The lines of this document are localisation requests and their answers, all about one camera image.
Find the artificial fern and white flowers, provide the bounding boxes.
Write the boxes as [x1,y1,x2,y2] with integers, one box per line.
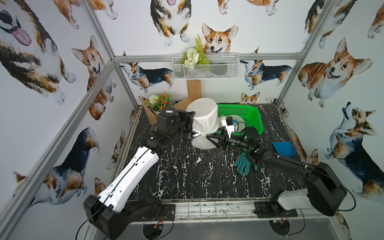
[180,35,210,70]

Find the artificial flower plant in pot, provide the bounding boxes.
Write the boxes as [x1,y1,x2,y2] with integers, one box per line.
[142,92,172,109]

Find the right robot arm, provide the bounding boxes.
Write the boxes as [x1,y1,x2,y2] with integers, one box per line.
[206,127,347,218]

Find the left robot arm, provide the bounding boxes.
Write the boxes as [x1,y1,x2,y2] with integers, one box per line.
[84,107,195,240]

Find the white wire wall basket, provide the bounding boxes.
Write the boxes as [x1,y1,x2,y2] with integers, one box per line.
[172,53,240,80]

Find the wooden shelf stand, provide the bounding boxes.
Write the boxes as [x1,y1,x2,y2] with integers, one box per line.
[142,80,202,126]

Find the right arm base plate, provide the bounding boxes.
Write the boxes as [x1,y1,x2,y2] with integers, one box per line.
[254,201,298,219]

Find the white plant pot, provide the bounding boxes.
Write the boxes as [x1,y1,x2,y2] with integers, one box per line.
[151,105,164,116]

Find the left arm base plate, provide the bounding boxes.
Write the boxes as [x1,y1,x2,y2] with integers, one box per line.
[135,204,176,222]

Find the teal rubber glove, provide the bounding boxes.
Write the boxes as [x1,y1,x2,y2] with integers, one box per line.
[234,153,258,176]

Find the green plastic basket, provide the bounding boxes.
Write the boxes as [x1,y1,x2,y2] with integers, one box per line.
[218,104,264,135]

